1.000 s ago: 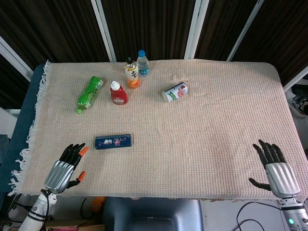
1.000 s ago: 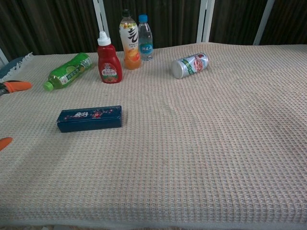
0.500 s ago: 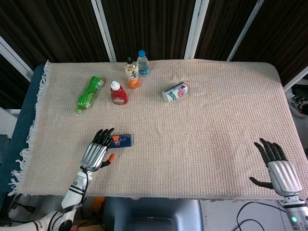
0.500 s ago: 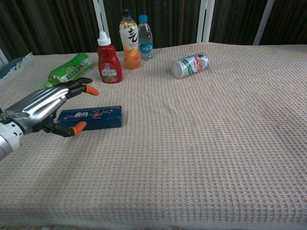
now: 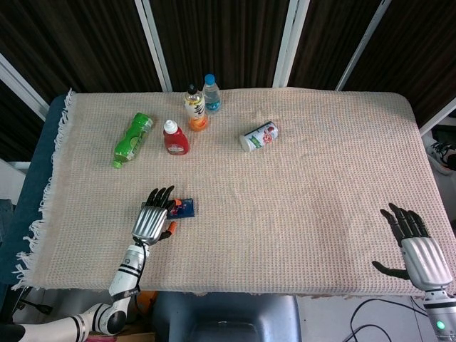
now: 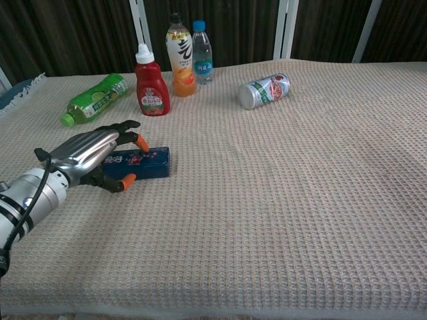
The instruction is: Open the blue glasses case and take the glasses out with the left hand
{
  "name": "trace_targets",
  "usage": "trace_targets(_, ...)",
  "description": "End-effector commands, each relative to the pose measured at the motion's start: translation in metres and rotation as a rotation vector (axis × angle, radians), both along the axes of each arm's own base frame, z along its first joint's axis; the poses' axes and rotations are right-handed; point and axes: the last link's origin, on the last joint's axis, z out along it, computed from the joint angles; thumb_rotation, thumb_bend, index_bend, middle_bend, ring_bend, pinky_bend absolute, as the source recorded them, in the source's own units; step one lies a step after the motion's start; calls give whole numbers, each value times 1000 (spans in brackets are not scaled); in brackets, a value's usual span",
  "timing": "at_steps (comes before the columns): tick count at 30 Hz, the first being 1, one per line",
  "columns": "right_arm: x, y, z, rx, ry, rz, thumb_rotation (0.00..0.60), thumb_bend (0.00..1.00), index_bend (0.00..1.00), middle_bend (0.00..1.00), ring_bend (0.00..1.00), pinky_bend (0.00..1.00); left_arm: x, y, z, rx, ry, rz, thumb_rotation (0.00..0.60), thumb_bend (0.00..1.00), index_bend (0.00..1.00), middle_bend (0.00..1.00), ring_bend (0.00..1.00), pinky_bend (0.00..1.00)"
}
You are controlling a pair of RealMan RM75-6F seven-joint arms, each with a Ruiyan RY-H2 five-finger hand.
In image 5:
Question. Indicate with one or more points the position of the white black sneaker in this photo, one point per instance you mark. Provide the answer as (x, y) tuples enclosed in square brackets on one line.
[(443, 153)]

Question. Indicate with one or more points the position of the orange object under table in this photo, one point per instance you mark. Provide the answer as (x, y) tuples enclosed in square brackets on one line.
[(146, 299)]

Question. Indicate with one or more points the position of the white partition frame post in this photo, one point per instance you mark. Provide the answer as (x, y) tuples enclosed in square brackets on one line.
[(363, 46), (153, 42), (21, 85), (438, 121), (290, 42)]

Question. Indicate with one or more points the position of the blue table pad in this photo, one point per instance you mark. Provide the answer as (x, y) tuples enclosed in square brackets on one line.
[(33, 178)]

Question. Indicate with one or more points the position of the green drink bottle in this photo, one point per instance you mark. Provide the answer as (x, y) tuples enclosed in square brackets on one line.
[(132, 140)]

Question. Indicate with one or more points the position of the white printed drink can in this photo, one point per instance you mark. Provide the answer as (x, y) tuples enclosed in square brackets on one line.
[(258, 137)]

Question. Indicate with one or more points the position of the clear water bottle blue cap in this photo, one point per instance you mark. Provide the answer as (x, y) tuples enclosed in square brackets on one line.
[(211, 96)]

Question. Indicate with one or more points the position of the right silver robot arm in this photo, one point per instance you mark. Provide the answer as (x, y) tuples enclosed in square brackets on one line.
[(440, 317)]

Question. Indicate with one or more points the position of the red ketchup squeeze bottle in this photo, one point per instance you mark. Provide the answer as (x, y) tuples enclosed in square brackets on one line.
[(175, 140)]

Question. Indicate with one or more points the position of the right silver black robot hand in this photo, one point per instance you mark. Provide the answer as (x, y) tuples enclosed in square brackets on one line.
[(425, 260)]

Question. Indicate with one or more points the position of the beige waffle fringed tablecloth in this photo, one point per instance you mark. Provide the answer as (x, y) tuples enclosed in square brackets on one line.
[(285, 213)]

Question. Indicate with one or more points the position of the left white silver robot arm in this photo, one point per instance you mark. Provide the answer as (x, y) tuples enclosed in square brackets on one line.
[(124, 274)]

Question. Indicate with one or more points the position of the orange drink bottle black cap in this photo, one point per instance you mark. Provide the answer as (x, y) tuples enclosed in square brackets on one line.
[(196, 110)]

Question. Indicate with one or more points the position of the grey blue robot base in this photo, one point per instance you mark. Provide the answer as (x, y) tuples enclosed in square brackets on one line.
[(228, 317)]

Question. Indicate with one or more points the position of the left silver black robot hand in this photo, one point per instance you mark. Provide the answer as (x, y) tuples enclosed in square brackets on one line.
[(149, 224)]

